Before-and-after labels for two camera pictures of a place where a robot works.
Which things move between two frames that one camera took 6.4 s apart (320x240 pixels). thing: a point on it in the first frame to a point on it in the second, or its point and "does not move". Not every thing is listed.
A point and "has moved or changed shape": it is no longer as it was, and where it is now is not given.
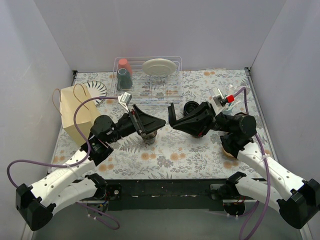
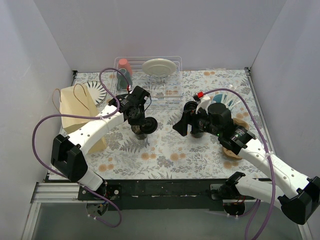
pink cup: (123, 63) does not move
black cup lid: (189, 107) does not move
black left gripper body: (136, 122) to (136, 120)
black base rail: (148, 195) does not move
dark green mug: (124, 81) does not move
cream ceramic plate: (159, 67) does not move
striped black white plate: (96, 89) does not move
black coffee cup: (149, 138) has moved or changed shape
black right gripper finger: (172, 115) to (187, 117)
